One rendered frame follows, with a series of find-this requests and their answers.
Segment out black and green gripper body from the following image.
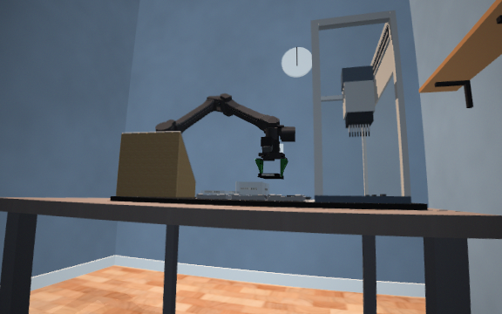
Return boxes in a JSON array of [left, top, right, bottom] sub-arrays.
[[258, 153, 287, 161]]

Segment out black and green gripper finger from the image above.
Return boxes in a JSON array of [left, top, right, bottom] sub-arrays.
[[281, 159, 288, 177], [255, 159, 263, 174]]

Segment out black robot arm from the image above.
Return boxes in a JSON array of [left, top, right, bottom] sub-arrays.
[[155, 93, 295, 153]]

